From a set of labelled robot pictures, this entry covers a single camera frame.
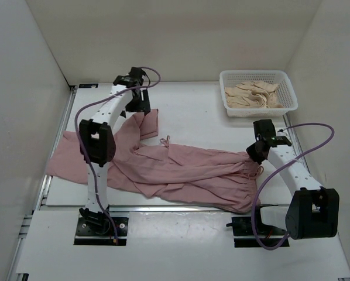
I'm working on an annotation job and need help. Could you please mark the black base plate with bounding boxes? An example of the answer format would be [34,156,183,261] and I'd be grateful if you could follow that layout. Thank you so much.
[74,213,129,246]
[226,216,286,248]

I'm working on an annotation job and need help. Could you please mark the front aluminium rail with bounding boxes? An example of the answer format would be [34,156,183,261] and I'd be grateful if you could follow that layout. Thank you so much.
[109,204,293,214]

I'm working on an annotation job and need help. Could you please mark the beige trousers in basket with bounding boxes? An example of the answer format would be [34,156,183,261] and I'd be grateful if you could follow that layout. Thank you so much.
[224,81,284,108]

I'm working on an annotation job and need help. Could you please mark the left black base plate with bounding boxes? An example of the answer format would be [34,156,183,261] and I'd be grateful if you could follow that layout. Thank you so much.
[74,213,129,246]

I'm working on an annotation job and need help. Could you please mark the left aluminium rail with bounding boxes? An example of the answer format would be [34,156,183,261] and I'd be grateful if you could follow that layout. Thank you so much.
[5,85,78,280]

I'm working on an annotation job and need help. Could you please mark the pink trousers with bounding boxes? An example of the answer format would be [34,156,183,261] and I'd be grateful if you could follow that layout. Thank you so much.
[47,109,263,213]

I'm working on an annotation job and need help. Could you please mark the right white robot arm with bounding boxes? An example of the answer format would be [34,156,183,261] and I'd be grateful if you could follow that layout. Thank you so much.
[246,119,339,250]

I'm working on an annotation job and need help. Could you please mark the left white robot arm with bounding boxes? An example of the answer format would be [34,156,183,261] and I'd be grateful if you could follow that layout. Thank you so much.
[74,67,152,237]

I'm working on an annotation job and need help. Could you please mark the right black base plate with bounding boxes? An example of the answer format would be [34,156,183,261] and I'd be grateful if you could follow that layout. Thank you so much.
[226,216,286,248]

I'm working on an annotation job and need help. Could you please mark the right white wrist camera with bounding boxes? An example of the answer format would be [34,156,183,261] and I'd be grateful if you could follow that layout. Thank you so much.
[276,128,290,139]

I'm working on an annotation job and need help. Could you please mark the white plastic basket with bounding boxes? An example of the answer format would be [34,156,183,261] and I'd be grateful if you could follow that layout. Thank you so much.
[219,70,298,117]

